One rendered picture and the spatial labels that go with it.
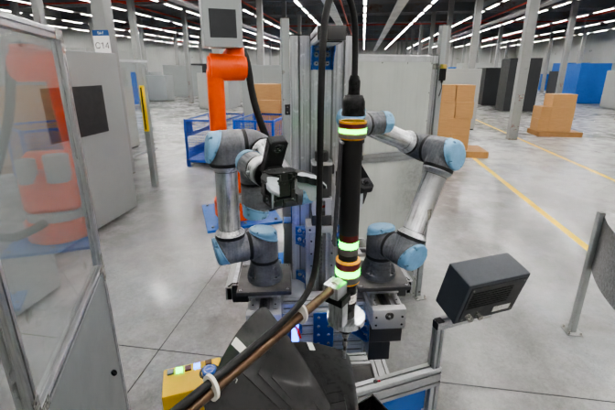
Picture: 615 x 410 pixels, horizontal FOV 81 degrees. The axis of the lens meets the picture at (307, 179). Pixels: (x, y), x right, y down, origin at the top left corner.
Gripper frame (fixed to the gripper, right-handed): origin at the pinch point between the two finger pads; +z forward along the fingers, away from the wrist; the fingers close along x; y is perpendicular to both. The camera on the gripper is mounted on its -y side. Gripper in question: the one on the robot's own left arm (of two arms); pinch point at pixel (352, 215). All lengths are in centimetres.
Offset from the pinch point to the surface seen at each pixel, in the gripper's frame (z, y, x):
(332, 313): -6, -52, 28
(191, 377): 36, -15, 55
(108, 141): 38, 398, 146
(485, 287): 22.2, -21.6, -38.7
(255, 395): 5, -55, 43
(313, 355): 24.0, -30.0, 24.1
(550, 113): 74, 702, -971
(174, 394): 36, -19, 59
